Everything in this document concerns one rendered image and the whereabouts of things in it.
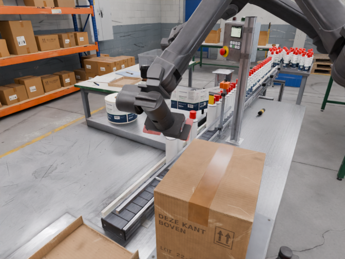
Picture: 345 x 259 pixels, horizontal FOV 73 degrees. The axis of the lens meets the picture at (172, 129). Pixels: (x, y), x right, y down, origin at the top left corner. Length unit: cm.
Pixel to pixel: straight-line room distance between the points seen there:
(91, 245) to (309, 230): 175
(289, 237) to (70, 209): 162
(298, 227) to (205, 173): 164
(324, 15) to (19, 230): 109
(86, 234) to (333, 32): 89
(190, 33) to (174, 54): 7
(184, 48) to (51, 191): 84
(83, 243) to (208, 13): 79
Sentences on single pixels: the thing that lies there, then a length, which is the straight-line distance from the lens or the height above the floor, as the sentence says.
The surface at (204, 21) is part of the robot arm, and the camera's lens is 63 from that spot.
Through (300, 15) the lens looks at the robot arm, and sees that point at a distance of 100.
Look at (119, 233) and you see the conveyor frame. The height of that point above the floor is 85.
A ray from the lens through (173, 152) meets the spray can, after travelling 101.
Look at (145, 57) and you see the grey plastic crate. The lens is 329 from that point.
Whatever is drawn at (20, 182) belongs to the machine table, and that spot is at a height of 83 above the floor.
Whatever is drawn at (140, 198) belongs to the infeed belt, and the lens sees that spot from 94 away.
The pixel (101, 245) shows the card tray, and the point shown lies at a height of 83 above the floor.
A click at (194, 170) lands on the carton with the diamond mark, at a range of 66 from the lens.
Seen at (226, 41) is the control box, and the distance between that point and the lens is 138.
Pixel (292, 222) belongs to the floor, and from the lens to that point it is 225.
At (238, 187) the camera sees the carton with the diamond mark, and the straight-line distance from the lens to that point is 63.
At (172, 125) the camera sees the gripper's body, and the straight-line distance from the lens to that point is 63.
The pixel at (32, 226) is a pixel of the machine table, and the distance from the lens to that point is 103.
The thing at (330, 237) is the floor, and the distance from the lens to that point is 228.
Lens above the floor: 151
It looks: 26 degrees down
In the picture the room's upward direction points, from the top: straight up
